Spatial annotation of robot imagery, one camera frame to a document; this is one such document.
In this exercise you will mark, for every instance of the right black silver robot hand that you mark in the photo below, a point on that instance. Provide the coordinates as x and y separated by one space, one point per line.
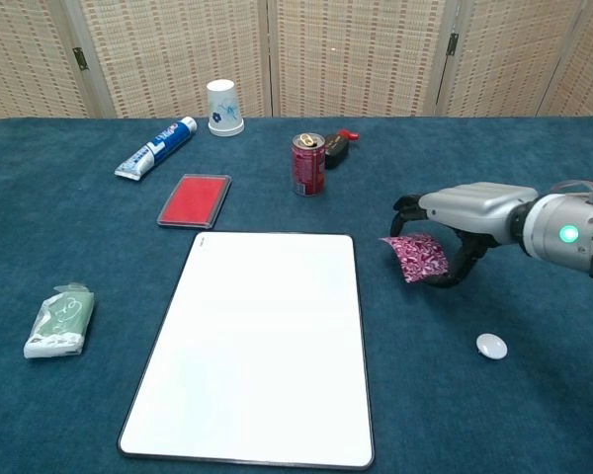
474 205

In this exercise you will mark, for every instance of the red soda can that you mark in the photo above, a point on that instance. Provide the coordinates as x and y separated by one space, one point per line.
308 170

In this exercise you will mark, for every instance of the white board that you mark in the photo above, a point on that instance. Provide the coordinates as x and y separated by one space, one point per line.
257 355

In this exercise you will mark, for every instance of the small white round disc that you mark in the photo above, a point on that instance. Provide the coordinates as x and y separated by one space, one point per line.
491 345

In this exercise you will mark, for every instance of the black bottle with red cap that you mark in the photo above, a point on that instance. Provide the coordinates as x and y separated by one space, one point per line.
336 150

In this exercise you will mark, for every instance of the black screen hinge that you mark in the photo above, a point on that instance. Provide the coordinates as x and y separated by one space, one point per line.
81 58
452 44

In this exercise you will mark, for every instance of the woven bamboo folding screen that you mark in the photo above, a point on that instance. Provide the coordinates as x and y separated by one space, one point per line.
351 59

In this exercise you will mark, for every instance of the blue felt tablecloth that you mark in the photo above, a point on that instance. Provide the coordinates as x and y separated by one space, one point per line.
474 405

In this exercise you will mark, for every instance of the white paper cup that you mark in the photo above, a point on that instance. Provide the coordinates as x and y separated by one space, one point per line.
224 111

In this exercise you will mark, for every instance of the red ink pad case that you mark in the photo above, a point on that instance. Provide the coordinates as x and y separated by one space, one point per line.
195 201

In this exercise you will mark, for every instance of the blue white toothpaste tube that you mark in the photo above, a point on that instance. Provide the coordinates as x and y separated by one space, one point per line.
153 150

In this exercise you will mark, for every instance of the green tissue pack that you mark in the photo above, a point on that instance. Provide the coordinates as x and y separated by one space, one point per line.
59 326

